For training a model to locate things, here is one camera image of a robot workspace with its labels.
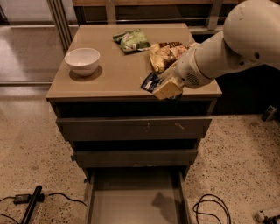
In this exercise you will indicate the white power strip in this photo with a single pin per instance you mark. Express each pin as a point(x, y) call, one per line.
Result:
point(269, 216)

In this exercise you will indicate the top grey drawer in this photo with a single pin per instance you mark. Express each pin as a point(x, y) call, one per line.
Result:
point(140, 128)

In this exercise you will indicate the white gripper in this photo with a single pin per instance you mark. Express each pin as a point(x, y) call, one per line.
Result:
point(186, 71)

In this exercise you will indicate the dark blue rxbar wrapper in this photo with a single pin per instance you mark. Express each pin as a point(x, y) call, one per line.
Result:
point(151, 82)

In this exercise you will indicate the green snack bag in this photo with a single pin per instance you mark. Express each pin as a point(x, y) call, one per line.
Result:
point(132, 41)

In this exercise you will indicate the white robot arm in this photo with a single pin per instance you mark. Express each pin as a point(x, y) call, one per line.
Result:
point(250, 37)

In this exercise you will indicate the white ceramic bowl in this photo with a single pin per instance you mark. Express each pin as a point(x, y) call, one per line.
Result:
point(83, 61)

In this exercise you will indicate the grey drawer cabinet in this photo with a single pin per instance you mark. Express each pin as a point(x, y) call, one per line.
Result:
point(113, 91)

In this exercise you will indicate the yellow brown chip bag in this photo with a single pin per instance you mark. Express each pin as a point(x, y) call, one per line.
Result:
point(163, 55)

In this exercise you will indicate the black rod on floor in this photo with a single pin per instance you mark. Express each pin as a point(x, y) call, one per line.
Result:
point(36, 197)

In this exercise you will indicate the small grey floor device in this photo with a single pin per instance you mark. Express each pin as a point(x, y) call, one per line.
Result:
point(269, 113)

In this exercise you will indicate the middle grey drawer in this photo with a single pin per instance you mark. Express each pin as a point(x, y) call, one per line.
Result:
point(135, 158)

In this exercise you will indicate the open bottom grey drawer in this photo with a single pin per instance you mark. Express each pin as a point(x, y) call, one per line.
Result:
point(152, 195)

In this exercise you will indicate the black power adapter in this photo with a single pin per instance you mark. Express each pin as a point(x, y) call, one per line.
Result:
point(21, 198)

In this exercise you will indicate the metal shelving frame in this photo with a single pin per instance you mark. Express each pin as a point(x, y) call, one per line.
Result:
point(202, 16)

